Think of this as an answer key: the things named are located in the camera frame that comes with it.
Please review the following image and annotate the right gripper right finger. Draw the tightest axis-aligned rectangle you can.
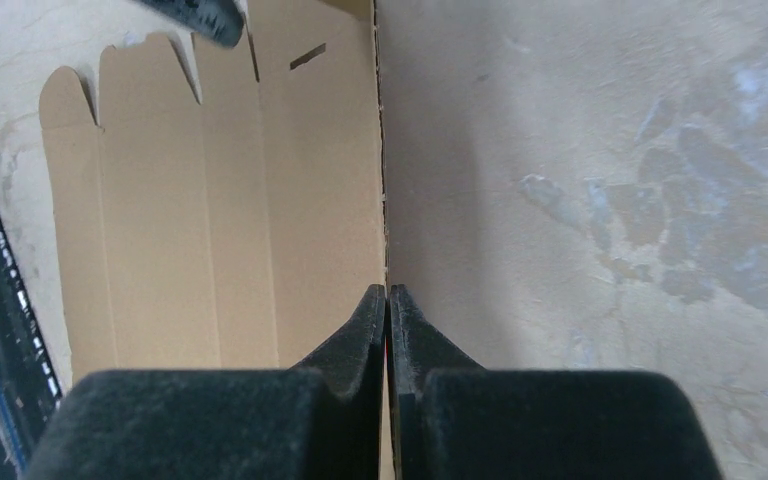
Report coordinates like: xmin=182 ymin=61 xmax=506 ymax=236
xmin=387 ymin=285 xmax=721 ymax=479

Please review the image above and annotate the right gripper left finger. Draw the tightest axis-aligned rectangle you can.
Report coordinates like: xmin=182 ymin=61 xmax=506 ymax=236
xmin=25 ymin=285 xmax=386 ymax=479

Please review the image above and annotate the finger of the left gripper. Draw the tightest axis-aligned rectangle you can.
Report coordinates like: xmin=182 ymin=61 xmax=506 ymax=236
xmin=138 ymin=0 xmax=245 ymax=48

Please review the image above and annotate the brown cardboard box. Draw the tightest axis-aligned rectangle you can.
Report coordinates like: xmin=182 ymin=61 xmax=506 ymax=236
xmin=39 ymin=1 xmax=385 ymax=397

